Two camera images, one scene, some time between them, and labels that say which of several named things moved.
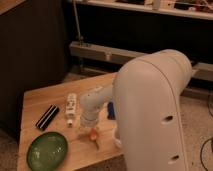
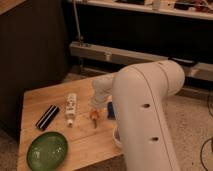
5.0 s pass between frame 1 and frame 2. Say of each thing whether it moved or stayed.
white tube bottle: stayed
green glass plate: stayed
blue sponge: stayed
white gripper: moved
